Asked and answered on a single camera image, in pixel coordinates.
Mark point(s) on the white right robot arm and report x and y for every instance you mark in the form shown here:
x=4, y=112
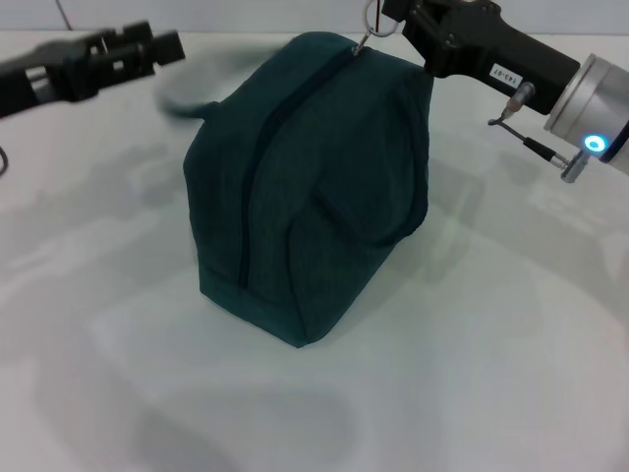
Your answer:
x=594, y=113

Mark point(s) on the teal insulated lunch bag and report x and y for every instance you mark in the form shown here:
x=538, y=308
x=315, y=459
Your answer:
x=319, y=196

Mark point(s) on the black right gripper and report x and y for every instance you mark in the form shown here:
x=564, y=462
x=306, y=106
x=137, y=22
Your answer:
x=491, y=49

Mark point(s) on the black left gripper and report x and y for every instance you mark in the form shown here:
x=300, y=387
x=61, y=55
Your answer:
x=44, y=78

